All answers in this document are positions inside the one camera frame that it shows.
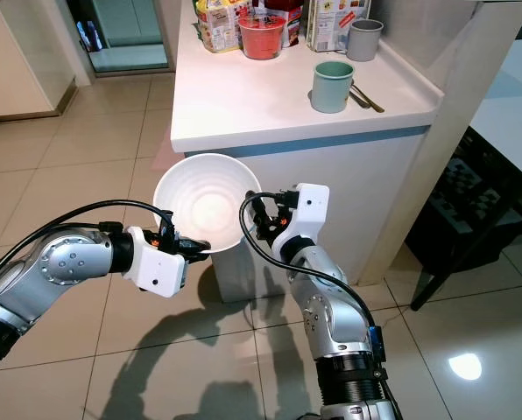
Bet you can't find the white ceramic bowl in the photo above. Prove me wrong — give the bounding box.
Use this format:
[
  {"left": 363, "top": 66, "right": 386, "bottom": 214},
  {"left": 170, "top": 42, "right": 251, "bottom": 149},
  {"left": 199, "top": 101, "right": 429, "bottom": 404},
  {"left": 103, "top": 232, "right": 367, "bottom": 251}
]
[{"left": 153, "top": 154, "right": 262, "bottom": 255}]

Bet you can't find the white kitchen counter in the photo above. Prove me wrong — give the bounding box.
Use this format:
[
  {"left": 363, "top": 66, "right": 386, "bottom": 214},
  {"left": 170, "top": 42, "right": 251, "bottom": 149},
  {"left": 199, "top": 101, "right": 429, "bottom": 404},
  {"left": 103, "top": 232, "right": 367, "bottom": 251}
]
[{"left": 171, "top": 0, "right": 511, "bottom": 303}]

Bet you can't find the pink floor mat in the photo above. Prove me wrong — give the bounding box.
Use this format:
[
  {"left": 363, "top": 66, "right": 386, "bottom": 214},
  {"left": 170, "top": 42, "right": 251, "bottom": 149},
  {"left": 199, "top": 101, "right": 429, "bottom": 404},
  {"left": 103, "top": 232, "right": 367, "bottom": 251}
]
[{"left": 150, "top": 129, "right": 185, "bottom": 173}]

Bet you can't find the teal cup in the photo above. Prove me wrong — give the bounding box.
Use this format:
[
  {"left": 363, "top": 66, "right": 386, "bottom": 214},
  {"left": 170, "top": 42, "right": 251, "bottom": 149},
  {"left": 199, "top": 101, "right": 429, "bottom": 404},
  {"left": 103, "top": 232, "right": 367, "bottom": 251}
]
[{"left": 311, "top": 59, "right": 356, "bottom": 114}]

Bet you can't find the bronze cutlery piece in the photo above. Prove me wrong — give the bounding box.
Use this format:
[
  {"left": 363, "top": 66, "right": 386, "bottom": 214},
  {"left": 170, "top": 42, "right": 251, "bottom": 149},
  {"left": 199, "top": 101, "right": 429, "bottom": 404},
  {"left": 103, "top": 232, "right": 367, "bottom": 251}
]
[
  {"left": 349, "top": 86, "right": 369, "bottom": 109},
  {"left": 354, "top": 83, "right": 386, "bottom": 114}
]

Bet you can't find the red plastic bowl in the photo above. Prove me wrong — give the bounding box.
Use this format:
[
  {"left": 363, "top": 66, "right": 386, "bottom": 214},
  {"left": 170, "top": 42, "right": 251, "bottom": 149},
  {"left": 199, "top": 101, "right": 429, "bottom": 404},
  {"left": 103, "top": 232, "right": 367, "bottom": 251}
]
[{"left": 238, "top": 13, "right": 288, "bottom": 60}]

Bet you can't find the green yellow snack packet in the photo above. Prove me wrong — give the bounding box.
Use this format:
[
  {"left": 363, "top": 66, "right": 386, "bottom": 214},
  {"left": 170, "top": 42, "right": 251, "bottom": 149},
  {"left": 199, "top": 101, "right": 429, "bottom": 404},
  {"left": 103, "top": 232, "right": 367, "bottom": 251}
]
[{"left": 195, "top": 0, "right": 249, "bottom": 53}]

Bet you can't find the black chair checkered cushion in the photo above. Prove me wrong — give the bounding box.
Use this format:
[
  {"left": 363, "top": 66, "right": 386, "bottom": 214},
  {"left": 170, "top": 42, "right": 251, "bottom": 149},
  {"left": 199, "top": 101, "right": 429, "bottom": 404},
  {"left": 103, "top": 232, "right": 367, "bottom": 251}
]
[{"left": 406, "top": 127, "right": 522, "bottom": 313}]

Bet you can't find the dark red snack packet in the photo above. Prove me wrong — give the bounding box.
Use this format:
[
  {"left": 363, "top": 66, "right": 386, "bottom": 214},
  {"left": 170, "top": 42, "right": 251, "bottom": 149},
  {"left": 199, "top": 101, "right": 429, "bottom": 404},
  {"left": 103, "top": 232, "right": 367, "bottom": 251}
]
[{"left": 252, "top": 0, "right": 307, "bottom": 49}]

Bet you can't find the grey cup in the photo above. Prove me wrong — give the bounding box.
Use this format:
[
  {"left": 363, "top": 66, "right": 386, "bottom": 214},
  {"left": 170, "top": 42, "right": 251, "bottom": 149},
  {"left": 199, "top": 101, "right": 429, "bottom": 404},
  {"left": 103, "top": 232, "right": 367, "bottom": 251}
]
[{"left": 346, "top": 18, "right": 384, "bottom": 62}]

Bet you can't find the white printed food packet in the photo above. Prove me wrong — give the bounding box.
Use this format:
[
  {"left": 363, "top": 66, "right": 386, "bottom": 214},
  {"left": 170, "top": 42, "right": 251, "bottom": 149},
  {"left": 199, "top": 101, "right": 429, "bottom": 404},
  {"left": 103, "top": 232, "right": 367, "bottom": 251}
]
[{"left": 305, "top": 0, "right": 372, "bottom": 52}]

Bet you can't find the teal glass door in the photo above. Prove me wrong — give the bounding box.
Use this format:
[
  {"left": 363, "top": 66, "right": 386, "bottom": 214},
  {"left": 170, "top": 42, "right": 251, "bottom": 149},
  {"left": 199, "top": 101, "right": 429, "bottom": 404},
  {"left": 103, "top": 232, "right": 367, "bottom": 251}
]
[{"left": 64, "top": 0, "right": 174, "bottom": 75}]

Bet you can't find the white floor cabinet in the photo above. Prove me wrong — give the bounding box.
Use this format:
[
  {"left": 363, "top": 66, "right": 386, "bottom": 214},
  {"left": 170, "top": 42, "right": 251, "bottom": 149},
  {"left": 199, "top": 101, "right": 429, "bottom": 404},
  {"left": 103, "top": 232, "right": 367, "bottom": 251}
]
[{"left": 0, "top": 0, "right": 80, "bottom": 123}]

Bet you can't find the white dining table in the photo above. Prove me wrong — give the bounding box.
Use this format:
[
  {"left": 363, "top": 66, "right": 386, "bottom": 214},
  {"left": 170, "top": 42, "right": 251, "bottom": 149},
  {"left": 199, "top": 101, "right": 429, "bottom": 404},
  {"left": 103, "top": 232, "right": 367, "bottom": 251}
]
[{"left": 469, "top": 39, "right": 522, "bottom": 185}]

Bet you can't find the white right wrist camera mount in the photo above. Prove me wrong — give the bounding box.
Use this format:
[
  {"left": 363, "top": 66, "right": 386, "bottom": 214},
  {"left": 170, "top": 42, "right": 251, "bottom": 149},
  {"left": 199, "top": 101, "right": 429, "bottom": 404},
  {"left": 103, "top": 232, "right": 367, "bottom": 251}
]
[{"left": 274, "top": 183, "right": 330, "bottom": 260}]

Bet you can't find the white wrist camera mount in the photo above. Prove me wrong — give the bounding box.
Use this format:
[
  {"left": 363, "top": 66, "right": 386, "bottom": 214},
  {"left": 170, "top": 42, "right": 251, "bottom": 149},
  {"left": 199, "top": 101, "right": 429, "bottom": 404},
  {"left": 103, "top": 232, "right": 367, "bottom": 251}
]
[
  {"left": 274, "top": 183, "right": 330, "bottom": 260},
  {"left": 121, "top": 226, "right": 191, "bottom": 298}
]

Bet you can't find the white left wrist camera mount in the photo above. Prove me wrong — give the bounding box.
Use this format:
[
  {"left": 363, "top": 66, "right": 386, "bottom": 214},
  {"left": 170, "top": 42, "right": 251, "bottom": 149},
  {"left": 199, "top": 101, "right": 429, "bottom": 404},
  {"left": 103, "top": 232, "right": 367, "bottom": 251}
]
[{"left": 121, "top": 226, "right": 191, "bottom": 298}]

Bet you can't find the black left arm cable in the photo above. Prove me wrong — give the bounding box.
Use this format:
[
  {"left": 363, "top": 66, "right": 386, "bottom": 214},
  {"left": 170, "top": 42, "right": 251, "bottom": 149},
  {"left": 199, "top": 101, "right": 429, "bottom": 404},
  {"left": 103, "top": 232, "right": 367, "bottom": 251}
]
[{"left": 0, "top": 199, "right": 179, "bottom": 298}]

